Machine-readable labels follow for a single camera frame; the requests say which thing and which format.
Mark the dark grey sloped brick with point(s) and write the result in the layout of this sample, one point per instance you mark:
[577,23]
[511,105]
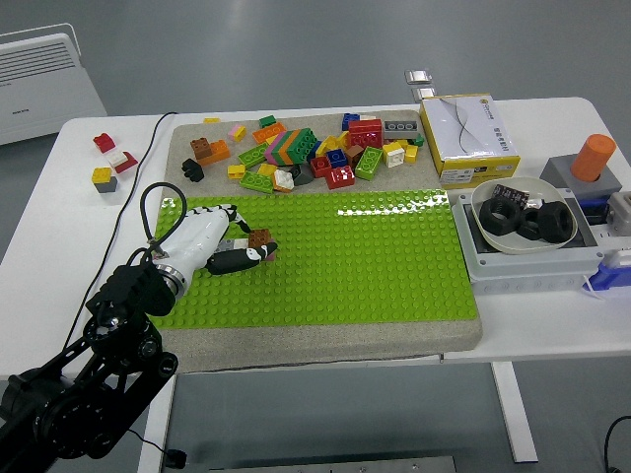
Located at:
[301,176]

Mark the small black nut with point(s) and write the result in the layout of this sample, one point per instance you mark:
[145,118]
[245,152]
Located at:
[528,226]

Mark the small white brick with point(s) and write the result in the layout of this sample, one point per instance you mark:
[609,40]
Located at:
[117,157]

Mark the white and orange brick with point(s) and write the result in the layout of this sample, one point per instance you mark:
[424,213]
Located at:
[283,180]

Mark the small blue brick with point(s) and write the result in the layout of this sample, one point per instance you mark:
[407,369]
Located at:
[313,150]

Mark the white panel heater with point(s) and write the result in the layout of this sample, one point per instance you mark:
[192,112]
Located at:
[44,88]

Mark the large red brick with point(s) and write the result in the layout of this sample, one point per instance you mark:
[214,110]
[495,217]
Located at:
[366,132]

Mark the blue and white device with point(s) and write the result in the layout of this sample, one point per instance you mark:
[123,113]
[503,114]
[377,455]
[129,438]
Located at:
[611,278]

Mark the grey square brick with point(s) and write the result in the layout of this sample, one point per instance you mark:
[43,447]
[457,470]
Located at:
[109,186]

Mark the orange cylinder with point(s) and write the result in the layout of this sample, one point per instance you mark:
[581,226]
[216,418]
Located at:
[593,157]

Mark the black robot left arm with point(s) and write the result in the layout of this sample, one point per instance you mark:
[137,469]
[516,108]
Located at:
[133,290]

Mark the small dark green brick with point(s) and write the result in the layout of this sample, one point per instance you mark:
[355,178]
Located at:
[419,140]

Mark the brown square brick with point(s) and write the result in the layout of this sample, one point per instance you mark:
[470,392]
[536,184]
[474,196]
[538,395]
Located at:
[259,238]
[199,147]
[354,154]

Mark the red sloped brick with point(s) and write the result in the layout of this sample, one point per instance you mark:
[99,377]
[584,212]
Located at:
[129,163]

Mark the yellow square brick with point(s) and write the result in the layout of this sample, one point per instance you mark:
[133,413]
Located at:
[329,144]
[266,169]
[410,153]
[236,170]
[345,139]
[102,175]

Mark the white table leg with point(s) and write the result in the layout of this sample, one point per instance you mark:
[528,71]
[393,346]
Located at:
[160,428]
[515,414]

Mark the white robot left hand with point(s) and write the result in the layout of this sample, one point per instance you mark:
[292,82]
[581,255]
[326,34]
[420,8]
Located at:
[192,241]

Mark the green studded baseplate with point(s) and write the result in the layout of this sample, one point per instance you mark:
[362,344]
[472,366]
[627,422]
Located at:
[345,271]

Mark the grey-brown foam mat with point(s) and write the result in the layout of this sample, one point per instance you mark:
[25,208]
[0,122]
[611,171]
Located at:
[296,350]

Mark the flat white brick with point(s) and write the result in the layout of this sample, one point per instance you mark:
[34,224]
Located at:
[367,117]

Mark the glossy red square brick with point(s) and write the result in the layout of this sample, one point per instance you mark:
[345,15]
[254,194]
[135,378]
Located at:
[340,178]

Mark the dark circuit board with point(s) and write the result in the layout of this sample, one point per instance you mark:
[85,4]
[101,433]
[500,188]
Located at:
[510,193]

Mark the lime green long brick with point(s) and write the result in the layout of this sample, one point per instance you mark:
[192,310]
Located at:
[369,162]
[256,181]
[254,154]

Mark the pink and yellow brick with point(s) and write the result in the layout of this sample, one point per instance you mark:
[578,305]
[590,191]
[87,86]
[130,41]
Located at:
[237,132]

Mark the long orange brick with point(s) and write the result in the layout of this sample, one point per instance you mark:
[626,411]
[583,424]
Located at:
[268,133]

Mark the black square brick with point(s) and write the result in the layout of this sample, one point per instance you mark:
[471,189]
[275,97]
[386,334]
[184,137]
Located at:
[193,169]

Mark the striped multicolour brick stack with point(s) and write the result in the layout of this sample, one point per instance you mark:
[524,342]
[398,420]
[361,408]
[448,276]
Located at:
[291,145]

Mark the blue square brick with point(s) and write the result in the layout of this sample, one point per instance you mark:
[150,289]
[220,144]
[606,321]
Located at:
[336,157]
[350,120]

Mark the silver floor socket plate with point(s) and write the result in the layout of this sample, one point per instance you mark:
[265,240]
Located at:
[424,94]
[418,77]

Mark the dark blue block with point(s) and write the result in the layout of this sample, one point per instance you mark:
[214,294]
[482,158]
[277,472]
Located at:
[594,209]

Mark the white and yellow cardboard box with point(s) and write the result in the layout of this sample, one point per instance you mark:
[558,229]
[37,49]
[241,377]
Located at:
[468,133]

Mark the grey connector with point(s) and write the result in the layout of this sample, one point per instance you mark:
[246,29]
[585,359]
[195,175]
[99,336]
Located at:
[620,209]

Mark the grey junction box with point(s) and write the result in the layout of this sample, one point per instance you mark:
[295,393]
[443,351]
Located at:
[517,273]

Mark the white bowl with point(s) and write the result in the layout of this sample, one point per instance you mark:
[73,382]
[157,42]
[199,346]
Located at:
[547,188]

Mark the grey holder block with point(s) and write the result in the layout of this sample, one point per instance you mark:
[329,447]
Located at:
[557,170]

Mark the large black nut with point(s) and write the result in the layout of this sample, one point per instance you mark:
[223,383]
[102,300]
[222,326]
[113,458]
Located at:
[554,222]
[500,219]

